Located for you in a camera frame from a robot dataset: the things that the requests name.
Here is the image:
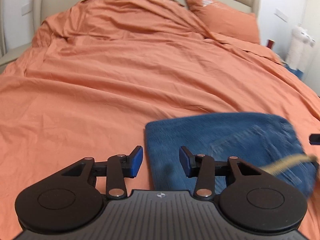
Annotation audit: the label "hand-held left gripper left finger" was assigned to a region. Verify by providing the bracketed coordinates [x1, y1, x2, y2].
[59, 145, 143, 200]

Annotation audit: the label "blue denim pants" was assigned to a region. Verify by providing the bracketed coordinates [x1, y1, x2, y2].
[145, 112, 320, 198]

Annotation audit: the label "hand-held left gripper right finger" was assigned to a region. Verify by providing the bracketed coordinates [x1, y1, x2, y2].
[179, 146, 263, 200]

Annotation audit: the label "white wall switch plate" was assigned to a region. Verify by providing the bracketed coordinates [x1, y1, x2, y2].
[274, 8, 290, 22]

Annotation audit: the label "orange pillow with white print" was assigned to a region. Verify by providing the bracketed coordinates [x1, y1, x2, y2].
[183, 0, 261, 44]

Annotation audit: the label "orange duvet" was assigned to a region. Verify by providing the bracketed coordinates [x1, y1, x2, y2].
[0, 0, 320, 220]

